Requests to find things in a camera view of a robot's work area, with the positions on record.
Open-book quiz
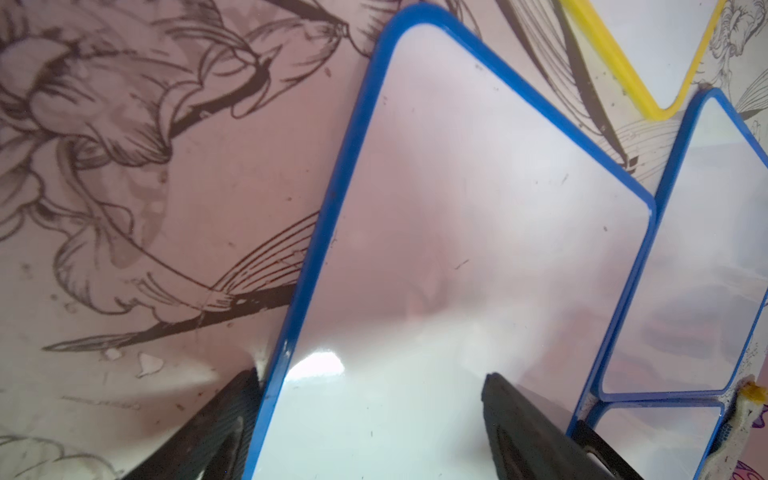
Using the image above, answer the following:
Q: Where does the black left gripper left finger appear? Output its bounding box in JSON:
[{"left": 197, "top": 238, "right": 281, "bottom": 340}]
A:
[{"left": 125, "top": 369, "right": 262, "bottom": 480}]

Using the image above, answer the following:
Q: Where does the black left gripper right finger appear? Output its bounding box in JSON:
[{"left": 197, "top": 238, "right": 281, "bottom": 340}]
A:
[{"left": 481, "top": 373, "right": 611, "bottom": 480}]

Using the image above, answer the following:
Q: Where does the blue-framed whiteboard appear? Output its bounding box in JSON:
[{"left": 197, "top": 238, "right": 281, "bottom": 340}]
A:
[
  {"left": 246, "top": 4, "right": 655, "bottom": 479},
  {"left": 594, "top": 88, "right": 767, "bottom": 402},
  {"left": 567, "top": 399, "right": 725, "bottom": 479}
]

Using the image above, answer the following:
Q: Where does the right yellow-framed whiteboard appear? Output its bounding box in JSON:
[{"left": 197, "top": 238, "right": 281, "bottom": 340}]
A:
[{"left": 562, "top": 0, "right": 724, "bottom": 121}]

